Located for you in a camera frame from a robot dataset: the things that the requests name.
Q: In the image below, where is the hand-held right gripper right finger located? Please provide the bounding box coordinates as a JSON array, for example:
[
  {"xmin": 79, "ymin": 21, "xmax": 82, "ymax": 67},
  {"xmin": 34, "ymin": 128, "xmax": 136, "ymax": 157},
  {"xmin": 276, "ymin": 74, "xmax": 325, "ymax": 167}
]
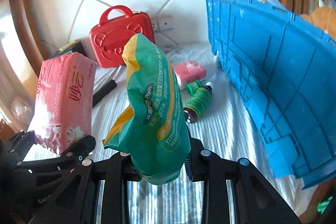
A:
[{"xmin": 184, "ymin": 135, "xmax": 302, "ymax": 224}]

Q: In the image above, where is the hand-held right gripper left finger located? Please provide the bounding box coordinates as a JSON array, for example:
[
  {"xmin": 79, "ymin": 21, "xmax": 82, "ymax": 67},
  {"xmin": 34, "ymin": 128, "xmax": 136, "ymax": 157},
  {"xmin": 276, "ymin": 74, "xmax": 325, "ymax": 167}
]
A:
[{"xmin": 30, "ymin": 151, "xmax": 142, "ymax": 224}]

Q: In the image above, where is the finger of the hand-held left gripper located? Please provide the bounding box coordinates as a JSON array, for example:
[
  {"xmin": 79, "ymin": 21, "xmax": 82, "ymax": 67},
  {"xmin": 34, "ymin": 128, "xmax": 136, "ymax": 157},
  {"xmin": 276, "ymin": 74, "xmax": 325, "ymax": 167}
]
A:
[
  {"xmin": 8, "ymin": 130, "xmax": 36, "ymax": 153},
  {"xmin": 16, "ymin": 135, "xmax": 96, "ymax": 174}
]

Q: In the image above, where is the large pink tissue pack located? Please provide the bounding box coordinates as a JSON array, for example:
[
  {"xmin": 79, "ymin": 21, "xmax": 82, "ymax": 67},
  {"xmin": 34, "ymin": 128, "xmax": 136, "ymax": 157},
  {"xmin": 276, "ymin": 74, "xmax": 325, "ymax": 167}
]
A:
[{"xmin": 33, "ymin": 52, "xmax": 98, "ymax": 156}]

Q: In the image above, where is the black stick-shaped object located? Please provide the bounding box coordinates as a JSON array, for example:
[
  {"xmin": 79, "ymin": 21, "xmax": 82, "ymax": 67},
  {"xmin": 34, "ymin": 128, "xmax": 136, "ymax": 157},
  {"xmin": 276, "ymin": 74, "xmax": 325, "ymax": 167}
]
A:
[{"xmin": 92, "ymin": 79, "xmax": 117, "ymax": 107}]

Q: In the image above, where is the green and yellow packet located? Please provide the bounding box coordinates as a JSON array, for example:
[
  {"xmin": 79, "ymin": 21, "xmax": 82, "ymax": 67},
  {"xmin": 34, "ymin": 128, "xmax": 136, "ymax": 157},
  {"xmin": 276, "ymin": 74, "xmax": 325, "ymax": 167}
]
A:
[{"xmin": 102, "ymin": 34, "xmax": 192, "ymax": 186}]

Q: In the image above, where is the brown bottle with green label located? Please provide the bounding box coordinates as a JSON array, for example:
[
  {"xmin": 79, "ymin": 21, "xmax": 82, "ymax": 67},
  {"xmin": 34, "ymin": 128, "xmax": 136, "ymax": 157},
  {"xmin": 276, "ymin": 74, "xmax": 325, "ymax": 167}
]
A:
[{"xmin": 183, "ymin": 82, "xmax": 214, "ymax": 124}]

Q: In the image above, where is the blue plastic crate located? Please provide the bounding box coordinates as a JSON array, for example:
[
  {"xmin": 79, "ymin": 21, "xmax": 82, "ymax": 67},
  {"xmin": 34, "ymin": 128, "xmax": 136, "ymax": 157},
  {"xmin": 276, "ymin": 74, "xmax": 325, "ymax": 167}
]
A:
[{"xmin": 205, "ymin": 0, "xmax": 336, "ymax": 190}]

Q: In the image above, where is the clear plastic bag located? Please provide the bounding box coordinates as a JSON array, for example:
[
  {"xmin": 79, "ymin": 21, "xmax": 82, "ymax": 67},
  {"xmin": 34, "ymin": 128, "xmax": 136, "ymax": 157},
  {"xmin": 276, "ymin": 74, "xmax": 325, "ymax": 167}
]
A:
[{"xmin": 9, "ymin": 97, "xmax": 34, "ymax": 121}]

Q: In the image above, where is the striped bed sheet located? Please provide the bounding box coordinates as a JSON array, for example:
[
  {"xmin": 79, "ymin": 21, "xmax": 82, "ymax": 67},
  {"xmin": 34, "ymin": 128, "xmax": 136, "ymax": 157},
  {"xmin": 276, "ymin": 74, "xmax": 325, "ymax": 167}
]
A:
[{"xmin": 24, "ymin": 42, "xmax": 326, "ymax": 224}]

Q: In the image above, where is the small green jar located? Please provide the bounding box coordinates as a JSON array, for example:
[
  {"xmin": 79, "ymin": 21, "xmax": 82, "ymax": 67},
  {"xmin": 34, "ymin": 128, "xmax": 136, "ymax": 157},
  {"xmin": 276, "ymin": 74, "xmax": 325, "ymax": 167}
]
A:
[{"xmin": 186, "ymin": 80, "xmax": 204, "ymax": 94}]

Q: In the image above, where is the small pink tissue pack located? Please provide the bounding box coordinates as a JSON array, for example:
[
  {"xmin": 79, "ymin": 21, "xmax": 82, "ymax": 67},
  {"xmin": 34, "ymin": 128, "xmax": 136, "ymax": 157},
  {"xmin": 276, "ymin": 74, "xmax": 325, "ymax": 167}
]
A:
[{"xmin": 173, "ymin": 60, "xmax": 207, "ymax": 90}]

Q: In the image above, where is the black gift box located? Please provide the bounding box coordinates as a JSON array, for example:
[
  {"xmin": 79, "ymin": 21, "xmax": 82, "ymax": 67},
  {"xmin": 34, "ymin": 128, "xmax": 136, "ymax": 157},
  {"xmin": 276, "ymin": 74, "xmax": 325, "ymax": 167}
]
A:
[{"xmin": 49, "ymin": 40, "xmax": 87, "ymax": 59}]

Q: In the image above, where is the red bear-face case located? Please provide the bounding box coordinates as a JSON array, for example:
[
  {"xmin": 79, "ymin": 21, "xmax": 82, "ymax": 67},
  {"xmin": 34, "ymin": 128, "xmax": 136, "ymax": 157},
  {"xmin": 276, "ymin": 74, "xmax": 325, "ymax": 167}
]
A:
[{"xmin": 89, "ymin": 5, "xmax": 156, "ymax": 69}]

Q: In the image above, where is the brown plush toy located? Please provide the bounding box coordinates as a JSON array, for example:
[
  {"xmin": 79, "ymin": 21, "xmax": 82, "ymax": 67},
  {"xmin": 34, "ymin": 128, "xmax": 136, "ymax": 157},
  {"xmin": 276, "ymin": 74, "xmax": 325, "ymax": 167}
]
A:
[{"xmin": 301, "ymin": 6, "xmax": 336, "ymax": 33}]

